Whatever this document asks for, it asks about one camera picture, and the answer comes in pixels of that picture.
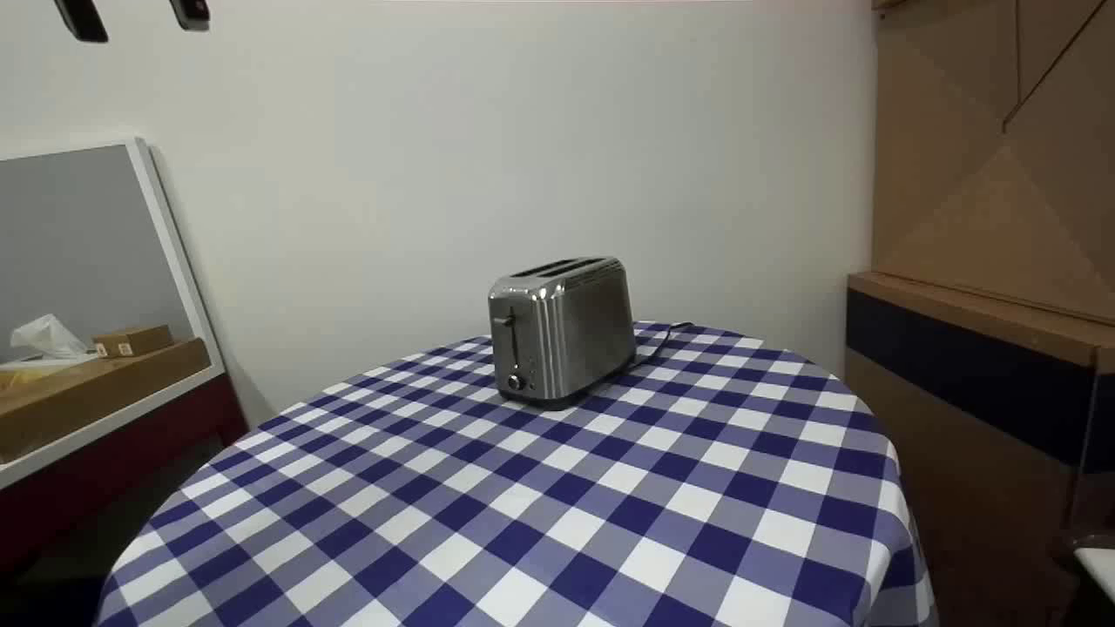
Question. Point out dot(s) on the silver two-slot toaster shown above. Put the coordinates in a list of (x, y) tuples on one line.
[(571, 331)]

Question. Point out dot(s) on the blue white checkered tablecloth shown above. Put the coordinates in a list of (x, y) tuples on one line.
[(557, 501)]

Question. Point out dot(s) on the small cardboard box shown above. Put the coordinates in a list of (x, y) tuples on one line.
[(137, 341)]

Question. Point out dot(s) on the wooden cabinet with dark band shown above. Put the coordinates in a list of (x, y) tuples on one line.
[(987, 465)]

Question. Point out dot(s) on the long brown wooden box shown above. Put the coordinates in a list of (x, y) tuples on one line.
[(88, 390)]

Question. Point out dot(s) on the dark red low cabinet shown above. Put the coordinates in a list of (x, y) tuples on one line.
[(106, 473)]

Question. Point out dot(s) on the white framed grey board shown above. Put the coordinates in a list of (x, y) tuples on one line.
[(81, 230)]

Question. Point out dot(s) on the crumpled white plastic bag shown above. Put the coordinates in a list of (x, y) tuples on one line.
[(45, 341)]

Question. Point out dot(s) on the white flat object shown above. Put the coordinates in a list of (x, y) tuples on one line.
[(1099, 570)]

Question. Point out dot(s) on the wooden wall panel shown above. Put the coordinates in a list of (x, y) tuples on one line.
[(987, 150)]

